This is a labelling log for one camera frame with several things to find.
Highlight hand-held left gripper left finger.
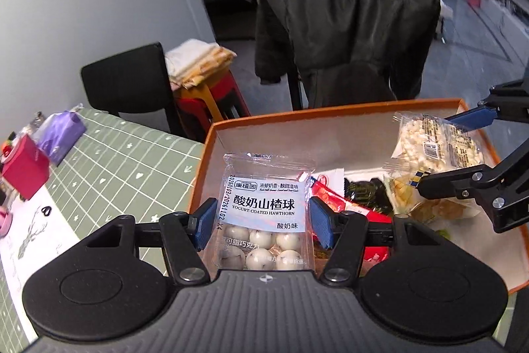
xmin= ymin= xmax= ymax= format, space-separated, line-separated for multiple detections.
xmin=80 ymin=197 xmax=219 ymax=287

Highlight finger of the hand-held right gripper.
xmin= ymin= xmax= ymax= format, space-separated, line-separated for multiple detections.
xmin=444 ymin=78 xmax=529 ymax=131
xmin=417 ymin=137 xmax=529 ymax=235

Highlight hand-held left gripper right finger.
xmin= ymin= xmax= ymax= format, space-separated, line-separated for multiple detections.
xmin=309 ymin=197 xmax=451 ymax=284

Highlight red snack packet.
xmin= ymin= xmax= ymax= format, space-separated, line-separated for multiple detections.
xmin=310 ymin=175 xmax=393 ymax=267

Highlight clear yellow fried snack packet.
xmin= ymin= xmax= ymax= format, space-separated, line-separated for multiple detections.
xmin=409 ymin=198 xmax=482 ymax=224

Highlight white spicy strip packet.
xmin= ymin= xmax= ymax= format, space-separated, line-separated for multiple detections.
xmin=311 ymin=167 xmax=346 ymax=189

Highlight clear puffed rice cake packet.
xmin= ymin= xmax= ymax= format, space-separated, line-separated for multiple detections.
xmin=384 ymin=111 xmax=486 ymax=174

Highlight yellow white biscuit packet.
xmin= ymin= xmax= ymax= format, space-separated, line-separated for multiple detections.
xmin=382 ymin=171 xmax=426 ymax=214

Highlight black snack packet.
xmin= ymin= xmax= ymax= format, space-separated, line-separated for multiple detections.
xmin=344 ymin=177 xmax=393 ymax=214

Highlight clear packet of white balls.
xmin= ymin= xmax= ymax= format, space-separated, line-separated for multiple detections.
xmin=211 ymin=152 xmax=317 ymax=281

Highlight orange cardboard box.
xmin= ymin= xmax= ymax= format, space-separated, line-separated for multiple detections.
xmin=188 ymin=99 xmax=519 ymax=296

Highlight red plastic stool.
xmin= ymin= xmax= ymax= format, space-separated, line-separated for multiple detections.
xmin=174 ymin=72 xmax=251 ymax=139

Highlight dark jacket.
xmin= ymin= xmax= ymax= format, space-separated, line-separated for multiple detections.
xmin=254 ymin=0 xmax=442 ymax=110

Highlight folded pale cloths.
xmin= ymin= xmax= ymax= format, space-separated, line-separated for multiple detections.
xmin=164 ymin=39 xmax=237 ymax=91

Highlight black dining chair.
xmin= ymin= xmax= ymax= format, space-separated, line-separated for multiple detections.
xmin=80 ymin=43 xmax=184 ymax=136

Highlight white printed table runner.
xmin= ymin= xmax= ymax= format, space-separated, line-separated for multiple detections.
xmin=0 ymin=185 xmax=83 ymax=341

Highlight purple tissue pack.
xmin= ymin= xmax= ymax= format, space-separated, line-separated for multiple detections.
xmin=33 ymin=111 xmax=87 ymax=166

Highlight pink gift box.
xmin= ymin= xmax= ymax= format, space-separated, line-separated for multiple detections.
xmin=1 ymin=134 xmax=50 ymax=200

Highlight small red ornament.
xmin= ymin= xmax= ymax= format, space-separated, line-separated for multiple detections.
xmin=0 ymin=138 xmax=18 ymax=162

